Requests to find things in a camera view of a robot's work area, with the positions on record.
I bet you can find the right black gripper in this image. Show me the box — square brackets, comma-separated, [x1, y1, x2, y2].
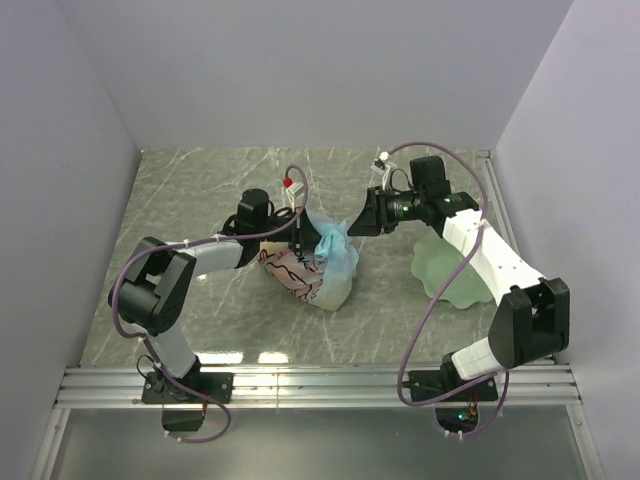
[347, 185, 426, 237]

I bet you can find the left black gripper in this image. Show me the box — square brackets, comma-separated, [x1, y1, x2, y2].
[256, 207, 334, 252]

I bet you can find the light blue plastic bag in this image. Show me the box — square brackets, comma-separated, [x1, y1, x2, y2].
[258, 212, 359, 312]

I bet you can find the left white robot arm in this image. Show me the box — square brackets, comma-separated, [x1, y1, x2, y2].
[108, 189, 321, 403]

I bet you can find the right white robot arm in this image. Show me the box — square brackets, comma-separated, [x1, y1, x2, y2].
[348, 153, 570, 400]

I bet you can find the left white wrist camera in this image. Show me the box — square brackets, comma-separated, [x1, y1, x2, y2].
[285, 182, 306, 210]

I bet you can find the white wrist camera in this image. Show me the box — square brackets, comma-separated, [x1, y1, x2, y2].
[285, 182, 306, 210]
[371, 151, 397, 191]

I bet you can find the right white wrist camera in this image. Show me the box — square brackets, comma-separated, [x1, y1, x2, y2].
[371, 151, 397, 191]

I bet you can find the aluminium right side rail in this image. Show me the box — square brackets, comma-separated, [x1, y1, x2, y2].
[477, 148, 556, 364]

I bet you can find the aluminium rail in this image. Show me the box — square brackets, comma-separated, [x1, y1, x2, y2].
[54, 362, 582, 410]
[477, 148, 556, 364]

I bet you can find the aluminium front rail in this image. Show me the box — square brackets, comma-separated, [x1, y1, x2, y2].
[54, 362, 582, 410]

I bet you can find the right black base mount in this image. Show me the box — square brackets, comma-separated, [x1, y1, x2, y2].
[398, 367, 509, 440]

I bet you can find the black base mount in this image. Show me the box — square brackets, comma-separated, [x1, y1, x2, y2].
[398, 367, 509, 440]
[140, 370, 234, 434]

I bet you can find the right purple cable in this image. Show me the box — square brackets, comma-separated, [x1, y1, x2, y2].
[379, 140, 511, 441]

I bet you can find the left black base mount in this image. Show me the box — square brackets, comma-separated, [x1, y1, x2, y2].
[140, 370, 234, 434]

